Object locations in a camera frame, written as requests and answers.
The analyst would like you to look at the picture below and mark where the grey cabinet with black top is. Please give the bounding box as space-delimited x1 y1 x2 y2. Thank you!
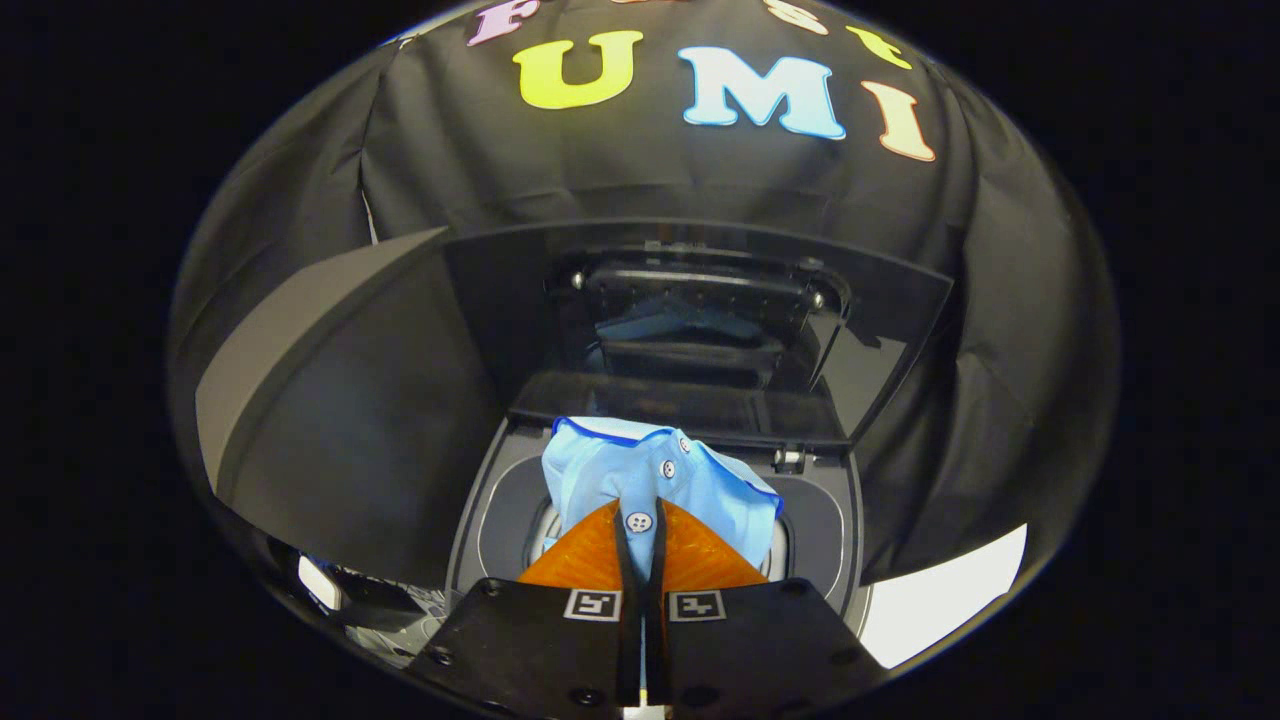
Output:
194 226 506 593

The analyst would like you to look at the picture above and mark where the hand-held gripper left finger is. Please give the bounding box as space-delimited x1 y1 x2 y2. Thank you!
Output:
410 499 644 717

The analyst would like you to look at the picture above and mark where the light blue polo shirt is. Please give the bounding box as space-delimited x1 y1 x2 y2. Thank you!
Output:
541 416 785 583

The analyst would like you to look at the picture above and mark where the white sheet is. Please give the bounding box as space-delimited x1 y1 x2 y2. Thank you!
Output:
858 522 1030 670

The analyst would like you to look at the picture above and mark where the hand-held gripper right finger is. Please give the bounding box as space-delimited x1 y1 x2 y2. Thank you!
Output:
645 499 887 717

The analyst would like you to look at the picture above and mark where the dark washing machine lid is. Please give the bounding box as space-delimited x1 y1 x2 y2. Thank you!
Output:
444 219 957 448

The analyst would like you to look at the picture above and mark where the black backdrop cloth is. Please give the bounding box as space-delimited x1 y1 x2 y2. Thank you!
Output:
167 0 1122 586

